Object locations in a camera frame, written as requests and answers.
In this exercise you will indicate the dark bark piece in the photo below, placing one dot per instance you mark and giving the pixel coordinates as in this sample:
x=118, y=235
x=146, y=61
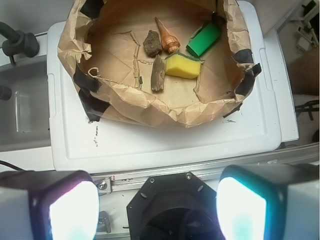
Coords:
x=158, y=74

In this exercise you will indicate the green rectangular block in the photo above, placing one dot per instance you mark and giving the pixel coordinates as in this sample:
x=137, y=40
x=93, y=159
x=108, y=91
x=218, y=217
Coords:
x=203, y=40

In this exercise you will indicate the crumpled brown paper bag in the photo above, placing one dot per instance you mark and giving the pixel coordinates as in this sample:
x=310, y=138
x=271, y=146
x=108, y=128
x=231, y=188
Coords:
x=101, y=48

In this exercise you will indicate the clear plastic container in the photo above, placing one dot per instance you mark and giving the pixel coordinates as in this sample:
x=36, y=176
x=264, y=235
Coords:
x=31, y=112

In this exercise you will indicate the aluminium extrusion rail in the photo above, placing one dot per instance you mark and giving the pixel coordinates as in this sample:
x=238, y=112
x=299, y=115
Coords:
x=109, y=182

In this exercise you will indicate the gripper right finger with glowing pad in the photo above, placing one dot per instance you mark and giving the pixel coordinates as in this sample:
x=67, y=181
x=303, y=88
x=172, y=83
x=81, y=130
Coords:
x=269, y=202

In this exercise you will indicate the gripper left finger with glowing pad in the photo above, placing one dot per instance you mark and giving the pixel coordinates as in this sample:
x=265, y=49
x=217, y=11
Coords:
x=48, y=205

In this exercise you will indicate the grey-brown rock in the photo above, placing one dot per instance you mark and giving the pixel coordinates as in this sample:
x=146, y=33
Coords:
x=152, y=44

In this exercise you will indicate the brown wooden cone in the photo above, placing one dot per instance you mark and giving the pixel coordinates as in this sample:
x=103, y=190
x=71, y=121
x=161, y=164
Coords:
x=170, y=43

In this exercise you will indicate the yellow sponge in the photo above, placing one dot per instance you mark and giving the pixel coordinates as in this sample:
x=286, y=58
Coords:
x=183, y=66

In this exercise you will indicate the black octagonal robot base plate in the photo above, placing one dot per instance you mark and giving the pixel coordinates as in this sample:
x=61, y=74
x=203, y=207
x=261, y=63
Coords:
x=174, y=208

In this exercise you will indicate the metal corner bracket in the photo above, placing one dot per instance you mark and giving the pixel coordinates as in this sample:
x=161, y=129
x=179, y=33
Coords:
x=104, y=225

